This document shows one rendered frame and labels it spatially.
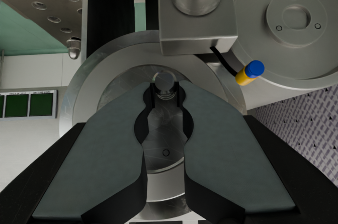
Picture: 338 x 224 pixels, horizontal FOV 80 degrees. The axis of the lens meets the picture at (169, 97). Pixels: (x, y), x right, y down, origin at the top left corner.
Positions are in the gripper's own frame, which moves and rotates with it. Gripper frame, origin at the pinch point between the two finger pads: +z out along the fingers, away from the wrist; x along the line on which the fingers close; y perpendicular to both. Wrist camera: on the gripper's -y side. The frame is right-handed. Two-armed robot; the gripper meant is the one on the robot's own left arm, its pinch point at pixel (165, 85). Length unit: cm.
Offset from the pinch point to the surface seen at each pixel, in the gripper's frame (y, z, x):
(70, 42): 7.3, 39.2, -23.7
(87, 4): -3.5, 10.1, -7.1
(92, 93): 1.7, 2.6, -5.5
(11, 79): 114, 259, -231
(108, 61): -0.2, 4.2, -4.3
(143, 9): 24, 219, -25
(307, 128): 11.0, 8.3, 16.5
